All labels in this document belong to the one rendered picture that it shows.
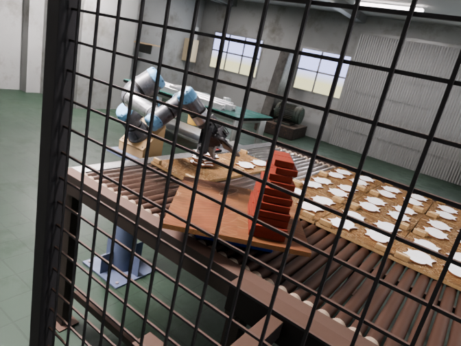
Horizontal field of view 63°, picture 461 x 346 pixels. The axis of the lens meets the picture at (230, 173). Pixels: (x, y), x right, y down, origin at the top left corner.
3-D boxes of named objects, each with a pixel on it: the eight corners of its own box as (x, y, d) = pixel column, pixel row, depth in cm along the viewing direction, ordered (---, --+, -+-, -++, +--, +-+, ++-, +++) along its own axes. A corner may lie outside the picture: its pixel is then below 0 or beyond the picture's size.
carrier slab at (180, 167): (150, 163, 213) (151, 160, 213) (201, 158, 244) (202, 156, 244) (192, 186, 193) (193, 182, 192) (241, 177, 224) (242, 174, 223)
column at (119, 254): (82, 262, 266) (93, 145, 240) (125, 247, 296) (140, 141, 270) (115, 289, 246) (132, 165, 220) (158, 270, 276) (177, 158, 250)
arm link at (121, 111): (120, 124, 236) (110, 108, 225) (138, 112, 239) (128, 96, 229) (128, 133, 229) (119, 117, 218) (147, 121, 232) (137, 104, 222)
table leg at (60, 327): (46, 320, 209) (57, 178, 183) (67, 312, 218) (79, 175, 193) (59, 333, 202) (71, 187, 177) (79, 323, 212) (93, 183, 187)
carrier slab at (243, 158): (202, 158, 245) (202, 155, 245) (239, 153, 277) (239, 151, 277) (243, 176, 226) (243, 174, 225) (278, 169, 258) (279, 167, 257)
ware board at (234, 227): (160, 228, 122) (162, 222, 121) (183, 179, 170) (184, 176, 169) (310, 257, 124) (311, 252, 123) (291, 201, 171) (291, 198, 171)
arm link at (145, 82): (129, 105, 235) (129, 77, 183) (149, 92, 239) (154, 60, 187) (141, 120, 237) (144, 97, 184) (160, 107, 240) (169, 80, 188)
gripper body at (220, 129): (230, 134, 163) (216, 112, 158) (221, 147, 158) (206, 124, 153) (218, 137, 168) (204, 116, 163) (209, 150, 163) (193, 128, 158)
